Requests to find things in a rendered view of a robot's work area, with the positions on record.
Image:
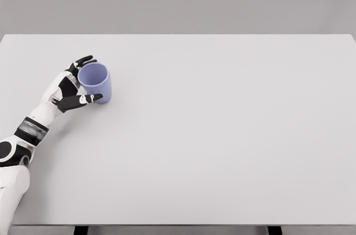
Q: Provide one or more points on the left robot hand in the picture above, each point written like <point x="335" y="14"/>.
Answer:
<point x="64" y="86"/>

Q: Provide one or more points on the lavender plastic cup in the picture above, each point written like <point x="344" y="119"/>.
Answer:
<point x="98" y="86"/>

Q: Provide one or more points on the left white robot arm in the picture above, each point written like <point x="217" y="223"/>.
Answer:
<point x="20" y="146"/>

